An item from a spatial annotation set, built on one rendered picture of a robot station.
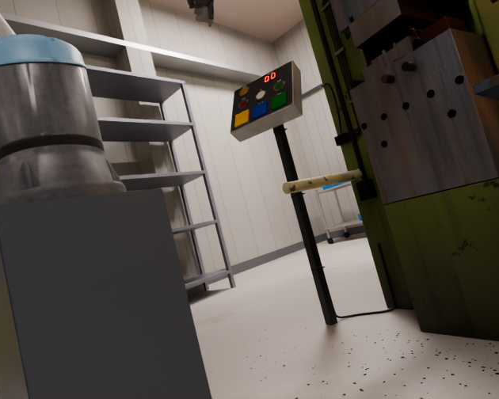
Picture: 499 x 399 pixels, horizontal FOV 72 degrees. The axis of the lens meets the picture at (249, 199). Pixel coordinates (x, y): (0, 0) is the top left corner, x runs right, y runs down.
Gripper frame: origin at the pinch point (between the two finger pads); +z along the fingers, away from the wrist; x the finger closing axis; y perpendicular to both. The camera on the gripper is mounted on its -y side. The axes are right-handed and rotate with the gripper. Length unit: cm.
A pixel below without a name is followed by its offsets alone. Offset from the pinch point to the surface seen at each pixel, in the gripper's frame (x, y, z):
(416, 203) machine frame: 75, -53, 20
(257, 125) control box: 15.8, -14.9, 42.2
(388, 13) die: 14, -60, -5
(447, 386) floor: 125, -34, 14
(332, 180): 50, -38, 41
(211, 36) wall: -339, -48, 283
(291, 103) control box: 17.9, -28.3, 28.6
